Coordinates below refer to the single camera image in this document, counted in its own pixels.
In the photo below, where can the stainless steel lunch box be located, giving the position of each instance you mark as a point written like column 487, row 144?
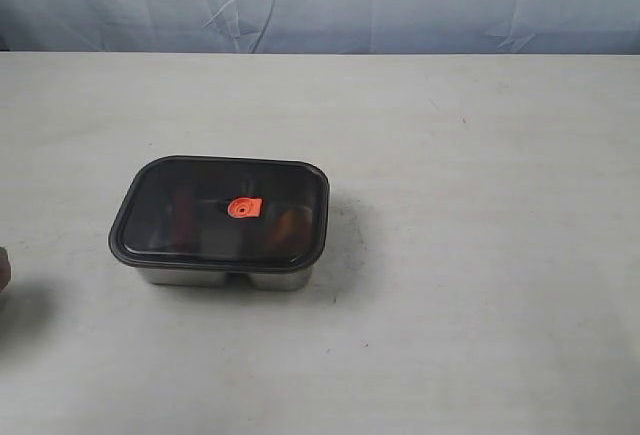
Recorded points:
column 278, row 282

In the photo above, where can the dark transparent lunch box lid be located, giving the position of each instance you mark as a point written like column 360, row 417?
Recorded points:
column 237, row 202

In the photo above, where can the blue wrinkled backdrop cloth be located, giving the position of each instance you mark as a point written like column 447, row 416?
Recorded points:
column 322, row 26

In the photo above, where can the red toy sausage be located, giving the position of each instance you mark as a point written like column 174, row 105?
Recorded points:
column 184, row 230

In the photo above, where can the yellow toy cheese block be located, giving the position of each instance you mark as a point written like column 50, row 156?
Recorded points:
column 292, row 233

